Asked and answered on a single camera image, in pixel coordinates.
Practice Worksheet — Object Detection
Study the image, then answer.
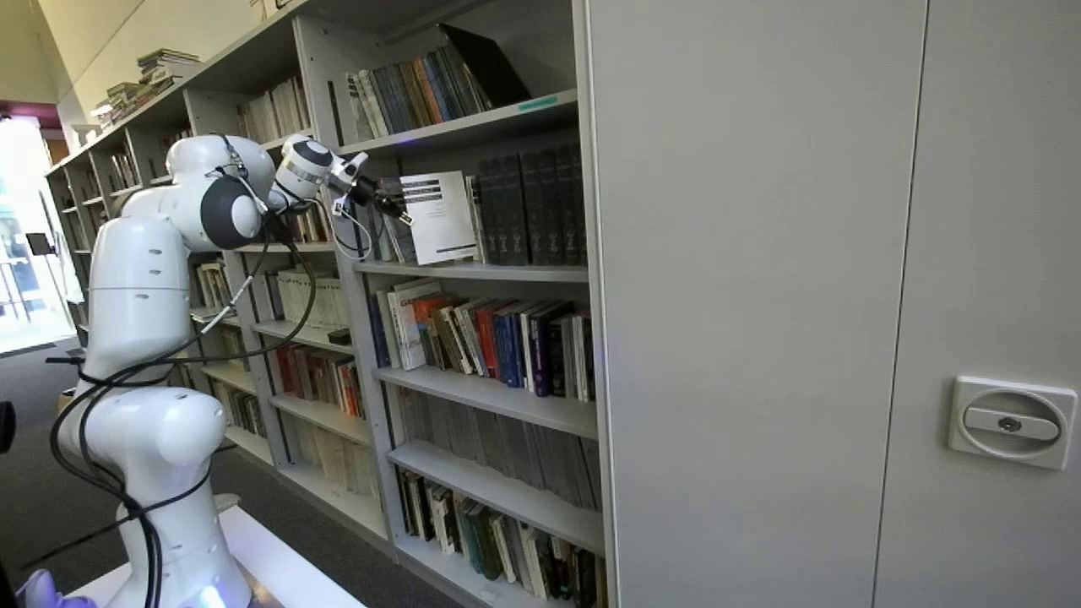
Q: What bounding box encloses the slim red book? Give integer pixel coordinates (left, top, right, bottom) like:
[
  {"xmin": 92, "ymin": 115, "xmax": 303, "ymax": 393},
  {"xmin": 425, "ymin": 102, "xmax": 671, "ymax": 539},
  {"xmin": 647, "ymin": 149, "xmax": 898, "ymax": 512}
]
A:
[{"xmin": 470, "ymin": 303, "xmax": 506, "ymax": 383}]

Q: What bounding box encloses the white book with striped cover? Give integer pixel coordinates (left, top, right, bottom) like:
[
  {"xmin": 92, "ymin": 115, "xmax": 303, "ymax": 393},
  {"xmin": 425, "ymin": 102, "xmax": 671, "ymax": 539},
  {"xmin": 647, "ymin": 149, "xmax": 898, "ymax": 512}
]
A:
[{"xmin": 396, "ymin": 167, "xmax": 489, "ymax": 270}]

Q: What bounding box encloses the black cable on robot arm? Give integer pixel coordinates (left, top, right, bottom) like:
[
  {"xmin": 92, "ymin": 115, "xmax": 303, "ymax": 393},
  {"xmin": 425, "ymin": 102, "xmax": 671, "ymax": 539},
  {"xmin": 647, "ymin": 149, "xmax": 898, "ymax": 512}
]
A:
[{"xmin": 19, "ymin": 133, "xmax": 382, "ymax": 608}]

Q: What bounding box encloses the grey metal bookcase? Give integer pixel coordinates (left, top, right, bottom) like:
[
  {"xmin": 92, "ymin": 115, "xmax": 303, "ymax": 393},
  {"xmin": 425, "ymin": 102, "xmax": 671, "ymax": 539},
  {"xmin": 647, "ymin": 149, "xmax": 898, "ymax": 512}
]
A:
[
  {"xmin": 287, "ymin": 0, "xmax": 617, "ymax": 608},
  {"xmin": 180, "ymin": 82, "xmax": 396, "ymax": 544},
  {"xmin": 41, "ymin": 124, "xmax": 141, "ymax": 354},
  {"xmin": 116, "ymin": 84, "xmax": 229, "ymax": 374}
]

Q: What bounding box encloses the white book blue lettering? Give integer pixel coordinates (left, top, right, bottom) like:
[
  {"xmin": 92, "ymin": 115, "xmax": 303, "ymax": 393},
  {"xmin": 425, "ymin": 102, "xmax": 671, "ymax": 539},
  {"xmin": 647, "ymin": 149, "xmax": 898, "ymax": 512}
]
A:
[{"xmin": 387, "ymin": 283, "xmax": 433, "ymax": 374}]

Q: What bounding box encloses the black leaning book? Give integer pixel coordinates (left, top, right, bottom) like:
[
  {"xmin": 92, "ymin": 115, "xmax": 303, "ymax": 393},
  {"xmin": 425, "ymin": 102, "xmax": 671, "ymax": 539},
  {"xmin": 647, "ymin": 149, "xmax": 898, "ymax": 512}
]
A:
[{"xmin": 435, "ymin": 15, "xmax": 533, "ymax": 110}]

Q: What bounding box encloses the slim blue book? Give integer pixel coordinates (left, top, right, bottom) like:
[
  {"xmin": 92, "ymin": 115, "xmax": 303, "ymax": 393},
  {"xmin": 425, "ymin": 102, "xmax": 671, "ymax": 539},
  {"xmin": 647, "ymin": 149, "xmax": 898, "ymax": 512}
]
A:
[{"xmin": 489, "ymin": 307, "xmax": 530, "ymax": 393}]

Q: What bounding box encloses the tall grey cabinet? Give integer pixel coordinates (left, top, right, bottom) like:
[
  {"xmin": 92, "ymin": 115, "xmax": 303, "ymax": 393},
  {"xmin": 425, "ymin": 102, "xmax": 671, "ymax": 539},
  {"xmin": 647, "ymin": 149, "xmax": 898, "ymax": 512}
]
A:
[{"xmin": 570, "ymin": 0, "xmax": 1081, "ymax": 608}]

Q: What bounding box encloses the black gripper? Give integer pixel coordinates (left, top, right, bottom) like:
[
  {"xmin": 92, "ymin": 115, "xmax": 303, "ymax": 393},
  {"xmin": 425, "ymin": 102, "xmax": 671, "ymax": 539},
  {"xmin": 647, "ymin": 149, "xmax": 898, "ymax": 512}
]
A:
[{"xmin": 339, "ymin": 164, "xmax": 409, "ymax": 224}]

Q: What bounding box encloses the white cabinet lock handle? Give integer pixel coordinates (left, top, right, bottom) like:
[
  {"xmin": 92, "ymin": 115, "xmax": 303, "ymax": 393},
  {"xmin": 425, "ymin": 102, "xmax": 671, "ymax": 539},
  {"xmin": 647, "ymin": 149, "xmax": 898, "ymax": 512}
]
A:
[{"xmin": 942, "ymin": 372, "xmax": 1081, "ymax": 476}]

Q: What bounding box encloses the dark grey hardback volume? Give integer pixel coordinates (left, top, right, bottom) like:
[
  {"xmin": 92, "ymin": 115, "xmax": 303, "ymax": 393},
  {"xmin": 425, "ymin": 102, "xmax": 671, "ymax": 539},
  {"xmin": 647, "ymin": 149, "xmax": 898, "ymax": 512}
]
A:
[
  {"xmin": 550, "ymin": 137, "xmax": 590, "ymax": 270},
  {"xmin": 477, "ymin": 154, "xmax": 506, "ymax": 268},
  {"xmin": 496, "ymin": 149, "xmax": 533, "ymax": 268},
  {"xmin": 519, "ymin": 144, "xmax": 560, "ymax": 268}
]

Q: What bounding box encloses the white table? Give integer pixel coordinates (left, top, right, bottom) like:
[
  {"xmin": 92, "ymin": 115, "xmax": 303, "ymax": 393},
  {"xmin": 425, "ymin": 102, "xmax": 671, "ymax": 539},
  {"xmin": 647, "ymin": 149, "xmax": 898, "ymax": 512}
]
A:
[{"xmin": 60, "ymin": 504, "xmax": 367, "ymax": 608}]

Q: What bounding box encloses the stack of pale books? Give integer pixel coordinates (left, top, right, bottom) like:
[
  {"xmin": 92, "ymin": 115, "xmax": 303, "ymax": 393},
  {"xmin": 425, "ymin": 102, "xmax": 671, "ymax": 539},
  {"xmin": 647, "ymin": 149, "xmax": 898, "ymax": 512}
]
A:
[{"xmin": 95, "ymin": 45, "xmax": 209, "ymax": 122}]

